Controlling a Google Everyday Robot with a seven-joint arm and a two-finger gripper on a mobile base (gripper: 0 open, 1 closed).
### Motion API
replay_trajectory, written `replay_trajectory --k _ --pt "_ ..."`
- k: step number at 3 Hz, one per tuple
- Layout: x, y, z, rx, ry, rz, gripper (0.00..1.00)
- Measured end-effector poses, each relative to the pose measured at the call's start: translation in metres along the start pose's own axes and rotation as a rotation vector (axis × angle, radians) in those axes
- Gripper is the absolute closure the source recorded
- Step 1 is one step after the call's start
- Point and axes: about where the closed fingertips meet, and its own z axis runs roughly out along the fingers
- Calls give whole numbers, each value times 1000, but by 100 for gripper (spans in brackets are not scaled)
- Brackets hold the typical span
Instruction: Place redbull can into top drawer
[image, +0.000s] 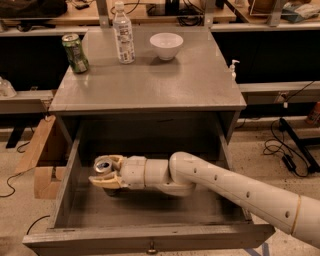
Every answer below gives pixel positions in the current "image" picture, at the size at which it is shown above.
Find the white pump dispenser bottle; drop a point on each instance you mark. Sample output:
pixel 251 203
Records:
pixel 232 68

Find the redbull can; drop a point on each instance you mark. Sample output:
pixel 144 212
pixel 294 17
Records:
pixel 105 178

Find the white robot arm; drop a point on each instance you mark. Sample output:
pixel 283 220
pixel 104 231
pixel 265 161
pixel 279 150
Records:
pixel 294 214

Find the clear plastic water bottle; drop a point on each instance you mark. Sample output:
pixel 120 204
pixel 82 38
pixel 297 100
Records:
pixel 123 35

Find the clear plastic object left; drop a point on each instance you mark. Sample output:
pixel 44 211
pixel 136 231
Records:
pixel 6 89

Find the wooden block stand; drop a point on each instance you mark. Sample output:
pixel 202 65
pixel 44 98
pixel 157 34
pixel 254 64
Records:
pixel 46 155

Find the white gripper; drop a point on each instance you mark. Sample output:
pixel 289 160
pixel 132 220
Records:
pixel 134 172

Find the open grey top drawer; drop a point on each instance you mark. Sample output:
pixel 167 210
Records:
pixel 86 221

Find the green soda can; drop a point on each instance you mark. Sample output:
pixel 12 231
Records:
pixel 76 57

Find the grey wooden cabinet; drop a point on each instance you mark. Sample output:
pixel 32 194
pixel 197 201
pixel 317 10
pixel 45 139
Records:
pixel 197 79

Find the white bowl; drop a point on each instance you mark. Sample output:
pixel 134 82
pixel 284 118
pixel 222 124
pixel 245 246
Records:
pixel 166 45

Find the brass drawer knob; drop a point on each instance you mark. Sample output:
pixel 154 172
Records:
pixel 151 250

